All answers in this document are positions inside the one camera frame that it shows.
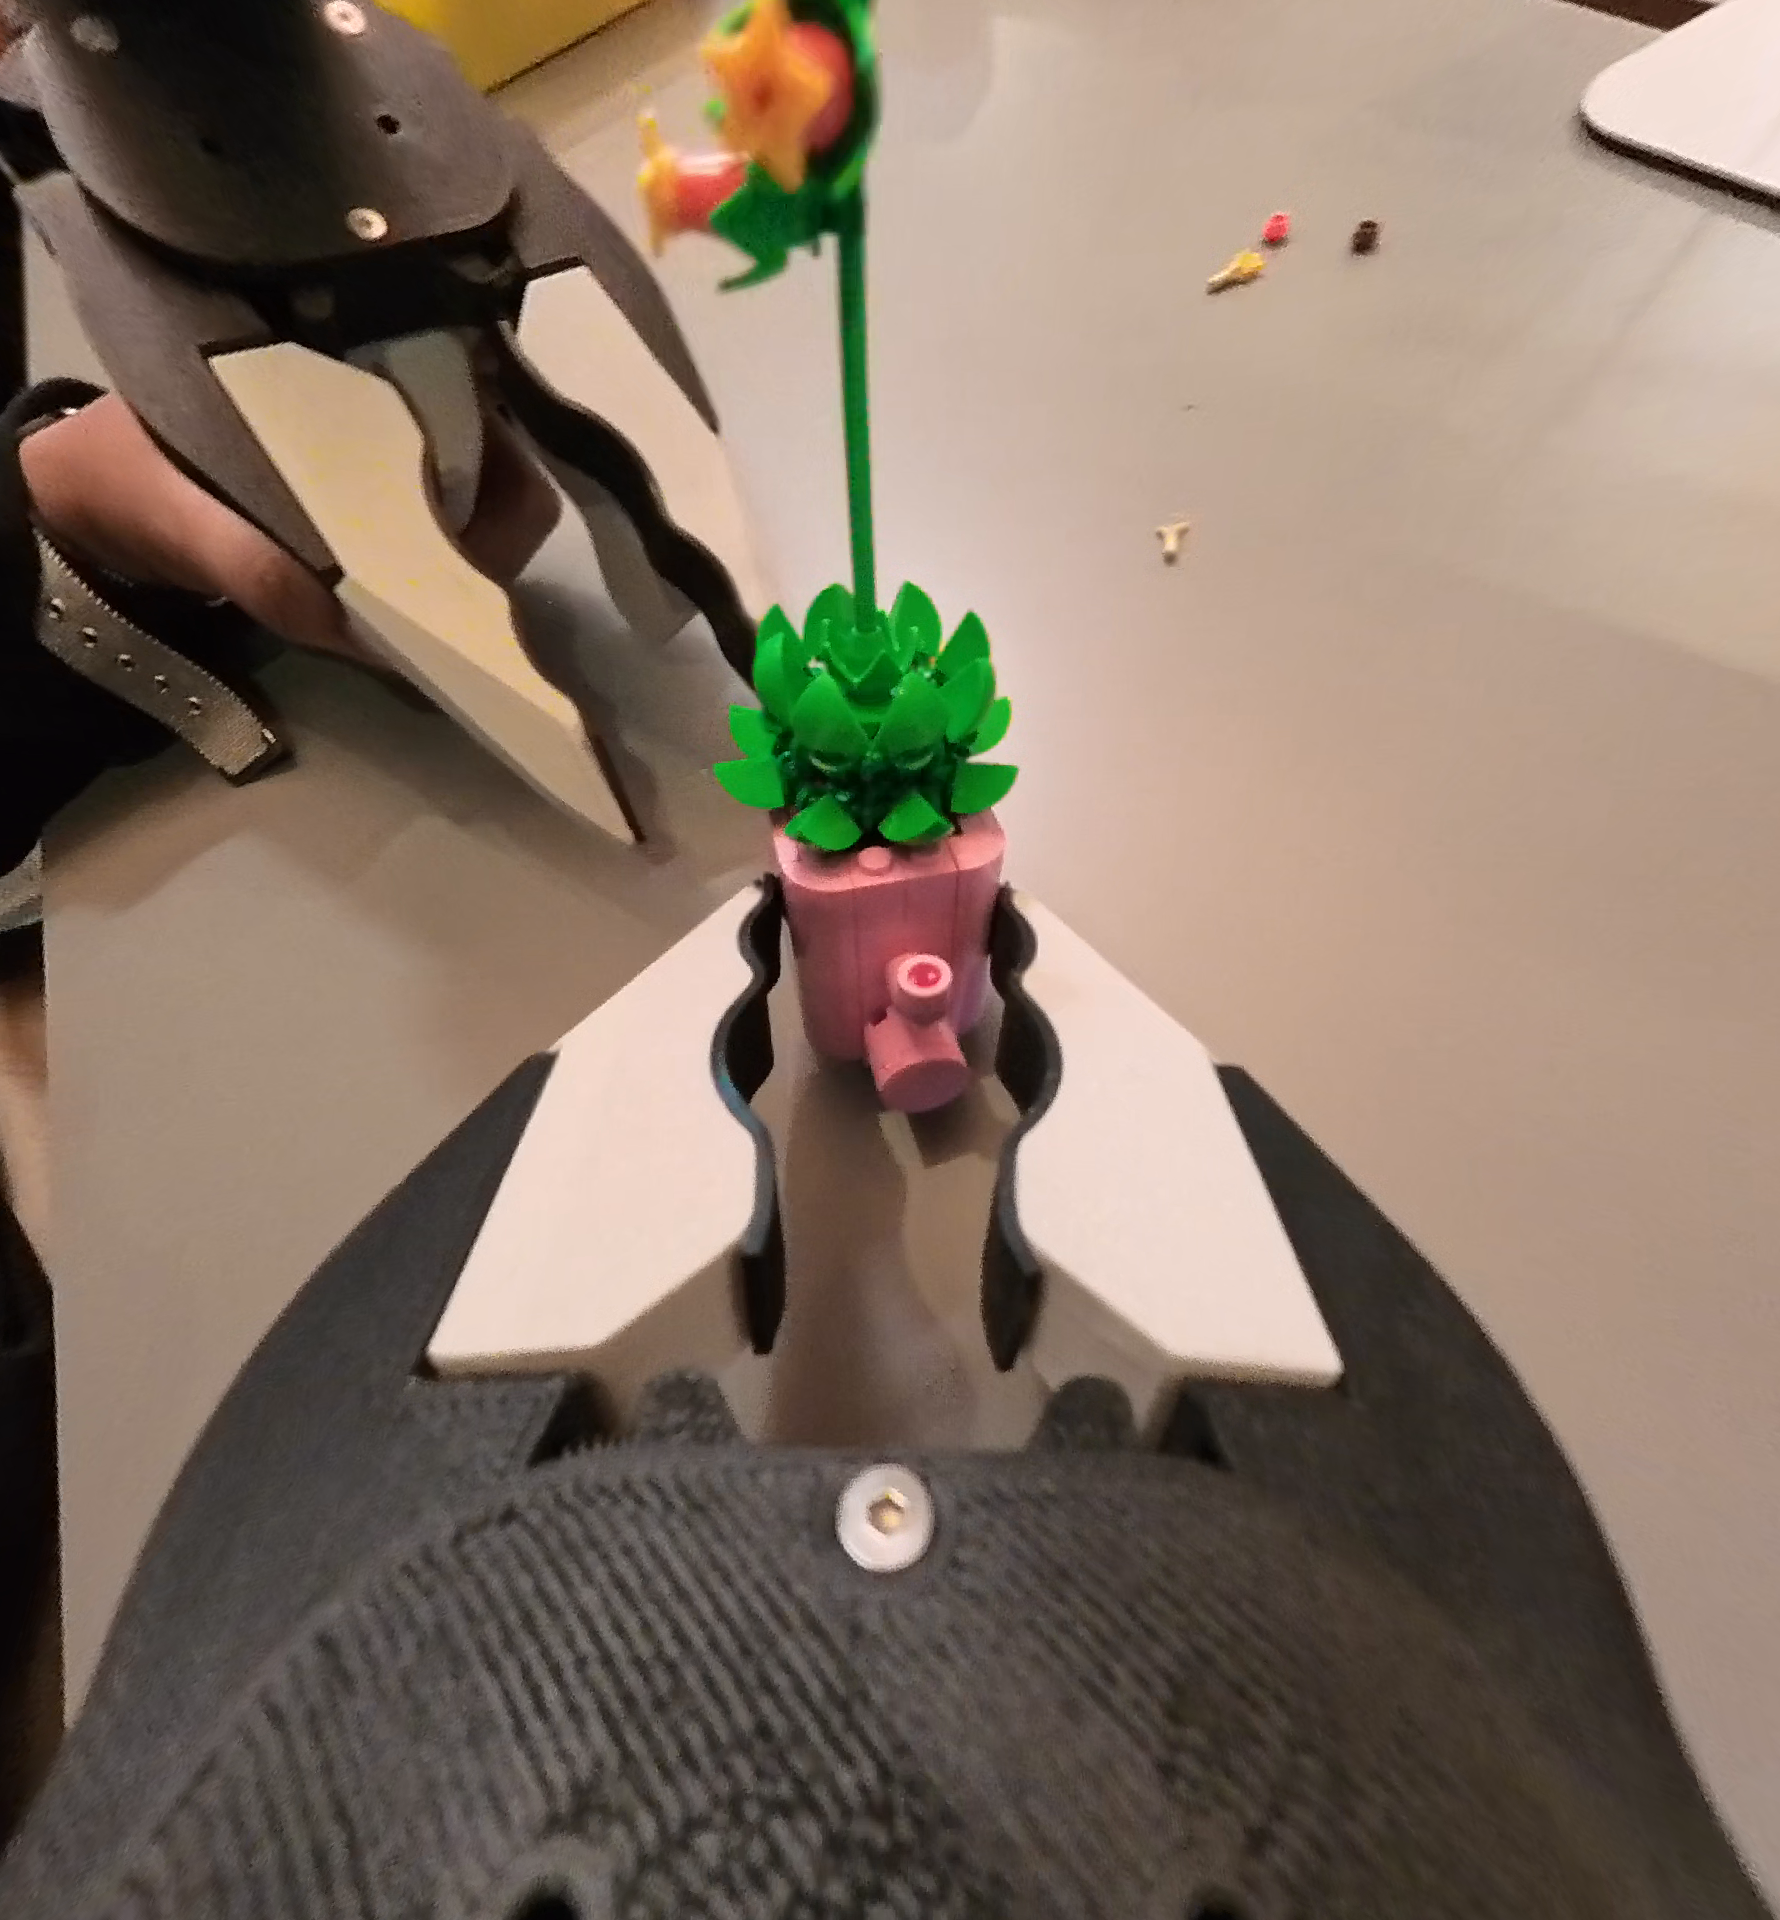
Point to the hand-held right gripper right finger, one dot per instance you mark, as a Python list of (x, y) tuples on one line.
[(1175, 1215)]

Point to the pink toy brick pot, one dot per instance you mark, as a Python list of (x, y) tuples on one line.
[(860, 930)]

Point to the person's left hand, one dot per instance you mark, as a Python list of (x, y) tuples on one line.
[(156, 510)]

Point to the small tan branch piece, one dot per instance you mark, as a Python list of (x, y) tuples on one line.
[(1172, 539)]

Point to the green toy brick plant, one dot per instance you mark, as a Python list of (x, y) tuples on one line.
[(875, 737)]

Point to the white book stand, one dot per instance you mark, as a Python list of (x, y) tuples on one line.
[(1744, 91)]

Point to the yellow plastic bin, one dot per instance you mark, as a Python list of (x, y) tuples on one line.
[(531, 37)]

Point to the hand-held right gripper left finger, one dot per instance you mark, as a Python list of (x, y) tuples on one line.
[(606, 1202)]

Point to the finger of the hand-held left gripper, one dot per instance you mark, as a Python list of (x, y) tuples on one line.
[(614, 397), (322, 435)]

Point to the small yellow brick piece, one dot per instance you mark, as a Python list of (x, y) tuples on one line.
[(1235, 272)]

